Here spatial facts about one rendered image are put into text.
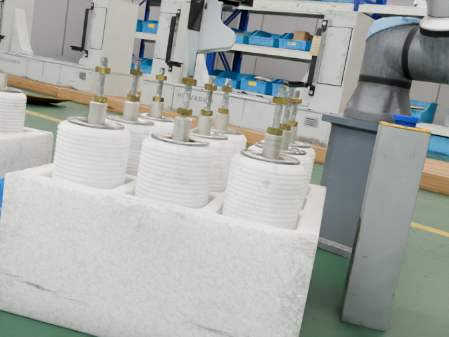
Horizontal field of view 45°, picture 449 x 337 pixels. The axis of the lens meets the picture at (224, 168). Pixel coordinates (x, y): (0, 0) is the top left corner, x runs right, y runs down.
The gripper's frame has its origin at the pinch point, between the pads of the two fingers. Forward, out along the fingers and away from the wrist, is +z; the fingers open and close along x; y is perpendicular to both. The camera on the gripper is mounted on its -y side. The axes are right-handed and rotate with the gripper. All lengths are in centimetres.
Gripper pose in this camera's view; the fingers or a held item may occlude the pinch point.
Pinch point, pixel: (187, 63)
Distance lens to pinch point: 69.2
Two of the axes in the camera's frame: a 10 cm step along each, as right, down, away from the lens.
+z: -1.6, 9.7, 1.6
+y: 9.9, 1.6, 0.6
